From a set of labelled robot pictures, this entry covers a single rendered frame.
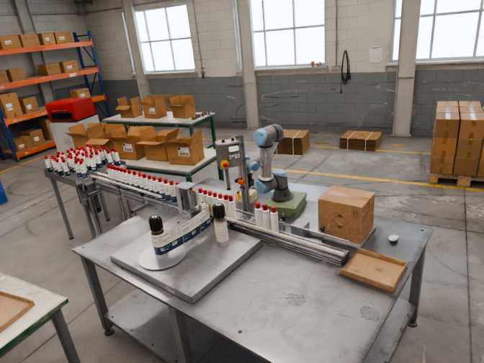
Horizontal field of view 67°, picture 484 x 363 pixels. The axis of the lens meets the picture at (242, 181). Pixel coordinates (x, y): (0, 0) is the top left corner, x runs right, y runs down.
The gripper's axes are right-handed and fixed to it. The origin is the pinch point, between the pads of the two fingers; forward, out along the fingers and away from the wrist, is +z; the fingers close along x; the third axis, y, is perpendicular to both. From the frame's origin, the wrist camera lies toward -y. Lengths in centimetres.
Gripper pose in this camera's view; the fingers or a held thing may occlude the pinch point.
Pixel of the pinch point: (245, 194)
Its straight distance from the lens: 314.9
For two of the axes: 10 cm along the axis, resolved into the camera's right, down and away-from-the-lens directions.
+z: 0.8, 9.2, 4.0
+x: 4.7, -3.8, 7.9
